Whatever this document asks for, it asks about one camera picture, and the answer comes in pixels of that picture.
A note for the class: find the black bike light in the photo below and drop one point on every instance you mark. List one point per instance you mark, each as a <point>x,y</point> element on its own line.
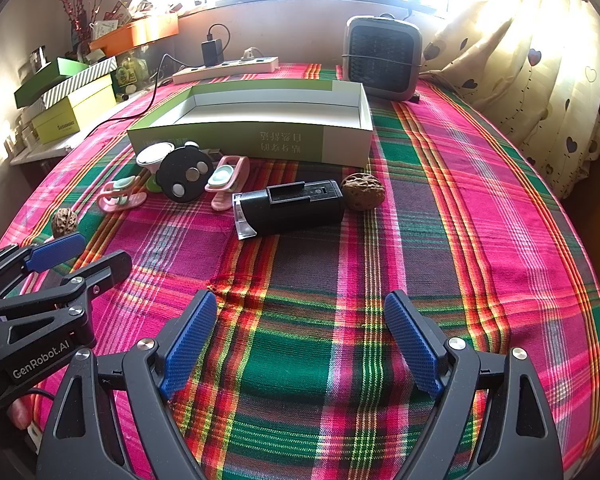
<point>300,210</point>

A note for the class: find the pink mint clip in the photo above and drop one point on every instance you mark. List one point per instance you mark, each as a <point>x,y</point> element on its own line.
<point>221,176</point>
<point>122,200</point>

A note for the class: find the grey space heater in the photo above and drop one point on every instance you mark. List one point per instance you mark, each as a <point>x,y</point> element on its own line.
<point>380,55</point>

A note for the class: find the green box lid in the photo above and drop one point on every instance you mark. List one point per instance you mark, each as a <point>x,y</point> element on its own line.
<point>45,82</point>

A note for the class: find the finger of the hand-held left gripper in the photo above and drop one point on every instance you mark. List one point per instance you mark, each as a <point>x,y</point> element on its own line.
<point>55,251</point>
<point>100,272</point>

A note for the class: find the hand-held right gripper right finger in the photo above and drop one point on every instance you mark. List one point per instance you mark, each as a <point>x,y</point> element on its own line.
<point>412,345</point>

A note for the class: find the clear jar green label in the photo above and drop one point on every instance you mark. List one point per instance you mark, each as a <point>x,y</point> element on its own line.
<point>130,69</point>

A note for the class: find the white plug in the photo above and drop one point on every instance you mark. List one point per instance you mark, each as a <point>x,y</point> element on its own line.
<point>250,54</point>

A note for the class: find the cream heart print curtain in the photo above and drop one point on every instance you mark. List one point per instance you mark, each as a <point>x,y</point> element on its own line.
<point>530,85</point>

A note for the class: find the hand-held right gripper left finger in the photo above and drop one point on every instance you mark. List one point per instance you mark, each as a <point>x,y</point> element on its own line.
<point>190,345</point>

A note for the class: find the person's left hand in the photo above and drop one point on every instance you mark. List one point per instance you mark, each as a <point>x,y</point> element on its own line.
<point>20,412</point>

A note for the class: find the yellow-green box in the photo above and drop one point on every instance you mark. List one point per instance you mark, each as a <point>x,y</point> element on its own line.
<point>75,115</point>

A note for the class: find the black round disc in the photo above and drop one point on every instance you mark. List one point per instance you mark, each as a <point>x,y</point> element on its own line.
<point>180,172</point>

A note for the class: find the beige power strip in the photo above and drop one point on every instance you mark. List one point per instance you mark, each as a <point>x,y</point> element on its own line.
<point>230,67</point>

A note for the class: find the brown walnut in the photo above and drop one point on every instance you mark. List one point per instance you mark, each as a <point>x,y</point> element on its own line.
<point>64,222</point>
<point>361,190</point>

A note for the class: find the pink green plaid blanket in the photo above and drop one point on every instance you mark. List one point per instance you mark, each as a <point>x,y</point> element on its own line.
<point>305,310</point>

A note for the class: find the white round gadget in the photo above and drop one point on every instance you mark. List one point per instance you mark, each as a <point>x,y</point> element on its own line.
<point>155,152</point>

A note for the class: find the pile of paper packets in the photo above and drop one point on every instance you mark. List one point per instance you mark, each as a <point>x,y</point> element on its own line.
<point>120,12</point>

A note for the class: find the white side table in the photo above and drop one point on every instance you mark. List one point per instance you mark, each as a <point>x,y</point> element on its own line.
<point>45,152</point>

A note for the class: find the striped box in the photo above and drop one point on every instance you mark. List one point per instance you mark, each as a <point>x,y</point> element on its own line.
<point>80,82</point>

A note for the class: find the orange box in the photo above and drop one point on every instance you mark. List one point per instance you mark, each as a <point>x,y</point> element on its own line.
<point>135,35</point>

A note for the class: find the green white cardboard box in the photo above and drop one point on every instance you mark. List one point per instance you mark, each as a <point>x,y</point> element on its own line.
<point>280,110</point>

